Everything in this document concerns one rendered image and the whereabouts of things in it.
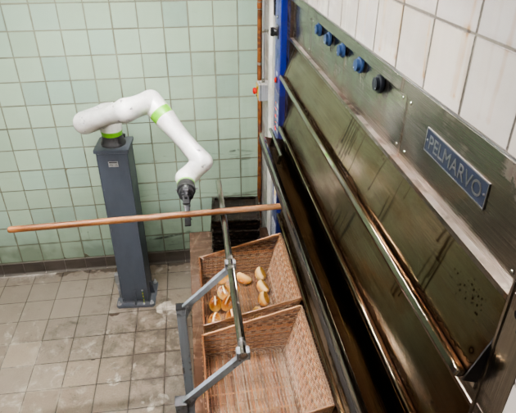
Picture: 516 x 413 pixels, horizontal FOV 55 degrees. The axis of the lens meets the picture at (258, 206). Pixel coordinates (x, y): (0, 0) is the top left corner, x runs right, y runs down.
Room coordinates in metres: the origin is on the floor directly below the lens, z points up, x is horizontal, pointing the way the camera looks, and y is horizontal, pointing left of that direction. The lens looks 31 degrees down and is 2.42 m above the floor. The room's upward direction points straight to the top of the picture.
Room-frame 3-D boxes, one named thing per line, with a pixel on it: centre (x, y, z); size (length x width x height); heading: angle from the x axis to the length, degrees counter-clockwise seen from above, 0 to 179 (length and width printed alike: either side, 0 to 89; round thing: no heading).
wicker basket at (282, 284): (2.01, 0.06, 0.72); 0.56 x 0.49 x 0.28; 8
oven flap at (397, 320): (1.49, -0.28, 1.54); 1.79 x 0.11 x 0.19; 8
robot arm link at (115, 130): (2.75, 0.88, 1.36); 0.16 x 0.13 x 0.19; 143
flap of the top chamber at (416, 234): (1.49, -0.28, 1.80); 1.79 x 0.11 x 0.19; 8
